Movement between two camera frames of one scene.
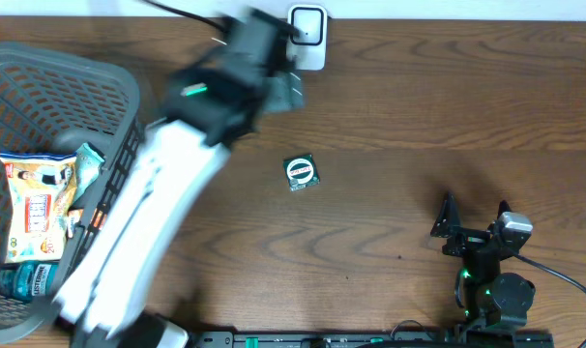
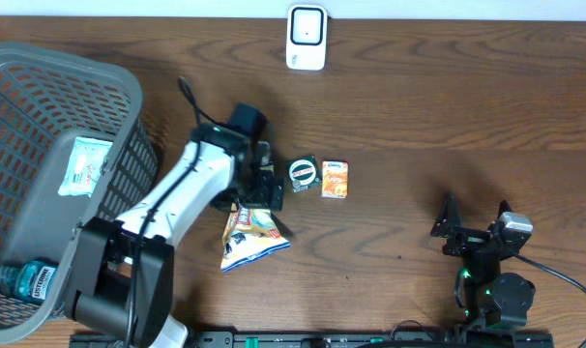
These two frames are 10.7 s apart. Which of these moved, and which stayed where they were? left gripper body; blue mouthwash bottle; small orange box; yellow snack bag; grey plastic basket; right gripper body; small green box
Moved: small orange box; left gripper body; yellow snack bag
Stayed: right gripper body; small green box; blue mouthwash bottle; grey plastic basket
